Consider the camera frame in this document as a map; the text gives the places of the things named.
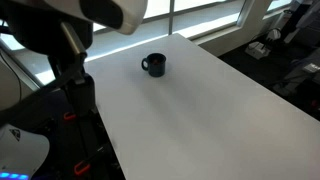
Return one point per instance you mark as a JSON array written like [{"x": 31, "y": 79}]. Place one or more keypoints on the red marker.
[{"x": 155, "y": 61}]

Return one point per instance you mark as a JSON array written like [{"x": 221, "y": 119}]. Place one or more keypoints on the white robot base blue light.
[{"x": 23, "y": 153}]

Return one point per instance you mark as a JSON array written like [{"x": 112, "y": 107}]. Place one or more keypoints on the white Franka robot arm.
[{"x": 110, "y": 13}]

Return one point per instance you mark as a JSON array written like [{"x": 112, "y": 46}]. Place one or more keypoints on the dark teal enamel mug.
[{"x": 156, "y": 70}]

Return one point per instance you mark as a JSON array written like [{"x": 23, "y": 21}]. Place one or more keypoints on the white floor device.
[{"x": 257, "y": 50}]

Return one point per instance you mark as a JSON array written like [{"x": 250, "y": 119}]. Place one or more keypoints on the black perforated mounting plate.
[{"x": 66, "y": 143}]

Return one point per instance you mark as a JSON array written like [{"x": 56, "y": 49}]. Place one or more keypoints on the black stand pole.
[{"x": 296, "y": 20}]

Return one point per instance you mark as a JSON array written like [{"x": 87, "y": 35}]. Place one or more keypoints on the grey window frame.
[{"x": 242, "y": 13}]

